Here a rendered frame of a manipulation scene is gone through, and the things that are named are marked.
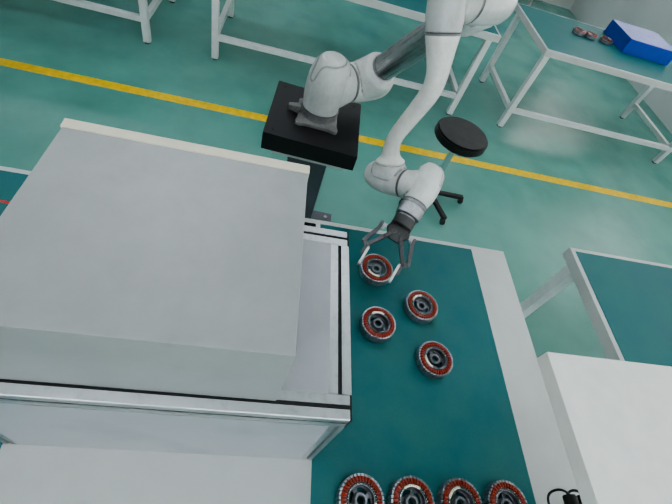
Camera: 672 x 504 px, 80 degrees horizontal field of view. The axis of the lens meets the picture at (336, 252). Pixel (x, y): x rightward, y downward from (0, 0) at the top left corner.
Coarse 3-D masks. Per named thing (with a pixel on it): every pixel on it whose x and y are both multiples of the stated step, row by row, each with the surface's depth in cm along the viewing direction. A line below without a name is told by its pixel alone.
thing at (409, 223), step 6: (396, 216) 135; (402, 216) 133; (408, 216) 133; (396, 222) 134; (402, 222) 133; (408, 222) 133; (414, 222) 134; (390, 228) 135; (396, 228) 135; (402, 228) 135; (408, 228) 133; (396, 234) 135; (408, 234) 135; (396, 240) 134
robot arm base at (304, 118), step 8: (296, 104) 169; (296, 112) 170; (304, 112) 166; (296, 120) 166; (304, 120) 166; (312, 120) 166; (320, 120) 165; (328, 120) 167; (336, 120) 172; (320, 128) 168; (328, 128) 168; (336, 128) 169
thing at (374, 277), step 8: (368, 256) 134; (376, 256) 135; (360, 264) 132; (368, 264) 135; (376, 264) 136; (384, 264) 134; (360, 272) 132; (368, 272) 130; (376, 272) 132; (384, 272) 134; (392, 272) 133; (368, 280) 130; (376, 280) 129; (384, 280) 130
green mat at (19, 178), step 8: (0, 176) 126; (8, 176) 127; (16, 176) 127; (24, 176) 128; (0, 184) 124; (8, 184) 125; (16, 184) 126; (0, 192) 123; (8, 192) 123; (16, 192) 124; (8, 200) 122; (0, 208) 119; (0, 448) 86
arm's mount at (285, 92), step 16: (288, 96) 177; (272, 112) 167; (288, 112) 170; (352, 112) 182; (272, 128) 160; (288, 128) 163; (304, 128) 166; (352, 128) 175; (272, 144) 162; (288, 144) 162; (304, 144) 161; (320, 144) 163; (336, 144) 166; (352, 144) 168; (320, 160) 167; (336, 160) 166; (352, 160) 165
